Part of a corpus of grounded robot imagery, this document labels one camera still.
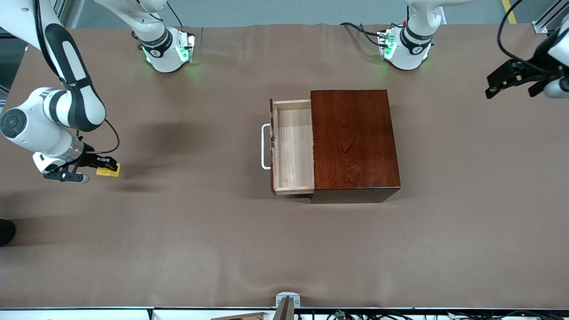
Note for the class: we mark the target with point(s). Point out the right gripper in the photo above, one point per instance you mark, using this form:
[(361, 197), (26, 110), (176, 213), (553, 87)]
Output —
[(91, 158)]

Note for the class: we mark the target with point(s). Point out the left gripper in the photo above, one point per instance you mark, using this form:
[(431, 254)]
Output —
[(537, 70)]

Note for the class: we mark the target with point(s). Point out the yellow block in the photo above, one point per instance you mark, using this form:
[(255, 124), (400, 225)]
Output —
[(109, 174)]

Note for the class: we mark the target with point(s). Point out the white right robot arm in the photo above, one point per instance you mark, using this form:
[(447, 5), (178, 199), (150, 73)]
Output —
[(31, 126)]

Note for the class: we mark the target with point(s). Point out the brown table cover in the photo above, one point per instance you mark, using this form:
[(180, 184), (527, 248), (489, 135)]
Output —
[(178, 222)]

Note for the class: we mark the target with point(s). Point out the black round object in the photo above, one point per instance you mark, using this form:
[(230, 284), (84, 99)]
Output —
[(6, 232)]

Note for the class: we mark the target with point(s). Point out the dark red-brown wooden cabinet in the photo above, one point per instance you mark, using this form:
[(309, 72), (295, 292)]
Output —
[(355, 142)]

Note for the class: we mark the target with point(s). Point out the brown cardboard piece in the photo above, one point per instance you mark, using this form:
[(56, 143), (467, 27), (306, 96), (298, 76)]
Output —
[(240, 317)]

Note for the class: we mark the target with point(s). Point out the grey metal bracket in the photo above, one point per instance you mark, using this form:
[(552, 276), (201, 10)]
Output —
[(288, 300)]

